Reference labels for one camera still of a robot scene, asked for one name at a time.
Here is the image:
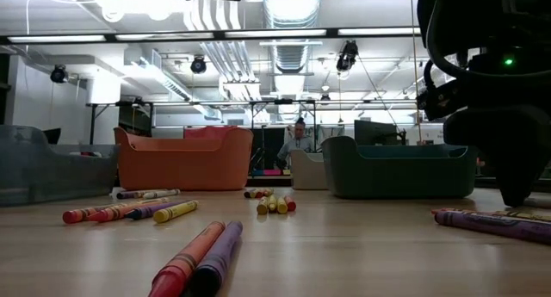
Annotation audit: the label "black light bar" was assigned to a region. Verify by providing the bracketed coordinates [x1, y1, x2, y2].
[0, 25, 422, 45]

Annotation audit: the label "colourful foam blocks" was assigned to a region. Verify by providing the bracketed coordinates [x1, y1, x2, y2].
[251, 168, 292, 177]

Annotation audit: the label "white crayon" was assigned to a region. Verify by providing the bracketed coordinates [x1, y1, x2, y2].
[142, 189, 182, 201]

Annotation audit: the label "silver air duct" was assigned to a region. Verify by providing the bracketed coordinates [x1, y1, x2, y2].
[261, 0, 323, 74]

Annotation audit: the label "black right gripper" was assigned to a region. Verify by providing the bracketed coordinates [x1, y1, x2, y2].
[443, 71, 551, 208]

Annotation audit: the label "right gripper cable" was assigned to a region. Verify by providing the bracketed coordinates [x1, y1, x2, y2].
[419, 0, 479, 81]

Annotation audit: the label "black ceiling spotlight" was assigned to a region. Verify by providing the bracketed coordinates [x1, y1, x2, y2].
[49, 64, 69, 84]
[189, 55, 208, 76]
[335, 39, 360, 73]

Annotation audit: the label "white plastic bin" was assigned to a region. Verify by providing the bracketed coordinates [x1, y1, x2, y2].
[289, 149, 331, 191]

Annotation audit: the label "teal plastic bin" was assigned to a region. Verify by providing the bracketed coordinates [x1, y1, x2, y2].
[320, 134, 480, 201]

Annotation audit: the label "black aluminium table frame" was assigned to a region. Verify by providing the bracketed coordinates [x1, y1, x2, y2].
[245, 175, 551, 194]

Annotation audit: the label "thin hanging cable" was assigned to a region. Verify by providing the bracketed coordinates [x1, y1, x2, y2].
[407, 0, 424, 143]

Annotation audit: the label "black monitor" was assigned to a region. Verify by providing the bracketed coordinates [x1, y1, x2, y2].
[353, 120, 408, 146]

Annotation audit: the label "orange plastic bin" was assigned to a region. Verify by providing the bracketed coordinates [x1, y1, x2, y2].
[113, 126, 255, 192]

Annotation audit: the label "person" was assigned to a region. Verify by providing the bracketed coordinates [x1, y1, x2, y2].
[276, 117, 316, 169]

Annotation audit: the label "clear grey plastic bin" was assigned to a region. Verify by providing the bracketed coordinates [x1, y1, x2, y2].
[0, 124, 121, 208]

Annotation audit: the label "red plastic bin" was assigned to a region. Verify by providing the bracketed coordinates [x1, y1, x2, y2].
[183, 125, 238, 139]

